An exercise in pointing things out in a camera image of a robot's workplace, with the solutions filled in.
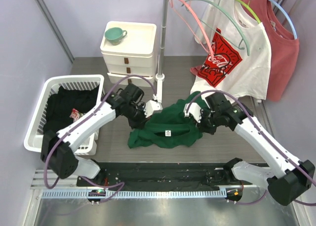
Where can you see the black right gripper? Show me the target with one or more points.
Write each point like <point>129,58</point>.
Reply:
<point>202,125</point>

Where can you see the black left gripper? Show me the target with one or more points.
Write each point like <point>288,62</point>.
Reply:
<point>140,122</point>

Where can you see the green t-shirt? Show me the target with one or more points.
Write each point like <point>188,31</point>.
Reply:
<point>167,129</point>

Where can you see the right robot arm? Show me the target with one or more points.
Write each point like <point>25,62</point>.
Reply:
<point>287,177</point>

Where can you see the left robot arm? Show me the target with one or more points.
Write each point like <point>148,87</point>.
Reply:
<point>58,149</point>

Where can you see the white graphic t-shirt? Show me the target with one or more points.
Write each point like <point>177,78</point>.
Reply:
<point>242,52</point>

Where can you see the black t-shirt in basket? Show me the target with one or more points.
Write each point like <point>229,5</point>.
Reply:
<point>61,105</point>

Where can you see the red t-shirt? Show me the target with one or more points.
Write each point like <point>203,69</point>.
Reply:
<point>285,48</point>

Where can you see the lime green hanger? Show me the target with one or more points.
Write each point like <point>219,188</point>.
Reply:
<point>250,10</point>

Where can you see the pink hanger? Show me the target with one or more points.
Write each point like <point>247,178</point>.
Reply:
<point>208,47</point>

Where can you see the blue hanger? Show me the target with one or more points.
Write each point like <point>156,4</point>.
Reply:
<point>287,18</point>

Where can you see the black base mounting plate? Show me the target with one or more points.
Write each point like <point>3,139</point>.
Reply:
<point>166,177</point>

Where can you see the white drawer unit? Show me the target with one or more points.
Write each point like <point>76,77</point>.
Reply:
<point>136,54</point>

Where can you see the teal cup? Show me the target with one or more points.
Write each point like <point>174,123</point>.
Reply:
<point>115,35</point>

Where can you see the white laundry basket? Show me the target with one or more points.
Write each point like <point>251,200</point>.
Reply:
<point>34,135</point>

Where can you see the metal clothes rack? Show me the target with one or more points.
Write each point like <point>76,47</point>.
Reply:
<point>160,76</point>

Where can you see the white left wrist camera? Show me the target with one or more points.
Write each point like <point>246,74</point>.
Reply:
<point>152,106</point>

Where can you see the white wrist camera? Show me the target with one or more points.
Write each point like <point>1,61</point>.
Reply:
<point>193,110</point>
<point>152,106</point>

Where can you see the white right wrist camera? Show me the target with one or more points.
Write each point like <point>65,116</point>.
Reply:
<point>193,110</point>

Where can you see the perforated white cable duct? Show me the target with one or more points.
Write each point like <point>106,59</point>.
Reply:
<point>100,194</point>

